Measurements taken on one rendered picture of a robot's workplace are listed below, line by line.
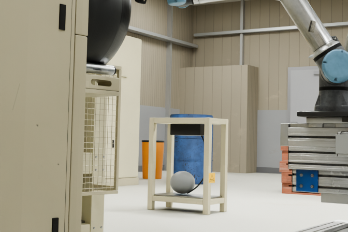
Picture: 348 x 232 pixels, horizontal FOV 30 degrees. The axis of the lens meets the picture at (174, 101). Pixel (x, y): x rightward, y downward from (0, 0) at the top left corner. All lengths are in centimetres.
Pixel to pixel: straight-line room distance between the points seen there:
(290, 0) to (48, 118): 108
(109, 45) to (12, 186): 115
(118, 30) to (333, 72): 93
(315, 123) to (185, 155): 670
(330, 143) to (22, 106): 125
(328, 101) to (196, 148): 673
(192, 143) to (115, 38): 648
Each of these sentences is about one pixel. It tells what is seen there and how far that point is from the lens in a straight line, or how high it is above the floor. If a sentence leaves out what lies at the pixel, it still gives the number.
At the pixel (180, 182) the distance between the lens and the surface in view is 562.
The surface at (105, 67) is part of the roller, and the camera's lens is 286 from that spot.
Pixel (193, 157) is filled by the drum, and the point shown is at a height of 38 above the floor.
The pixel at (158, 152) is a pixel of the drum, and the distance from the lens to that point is 1032.
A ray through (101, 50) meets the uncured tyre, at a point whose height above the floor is 97.
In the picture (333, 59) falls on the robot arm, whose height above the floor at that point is 90.
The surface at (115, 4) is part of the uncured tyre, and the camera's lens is 276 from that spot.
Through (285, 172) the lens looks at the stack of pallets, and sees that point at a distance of 801.
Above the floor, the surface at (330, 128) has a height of 66.
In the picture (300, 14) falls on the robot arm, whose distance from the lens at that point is 249.
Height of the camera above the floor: 59
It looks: 4 degrees up
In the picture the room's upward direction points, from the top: 1 degrees clockwise
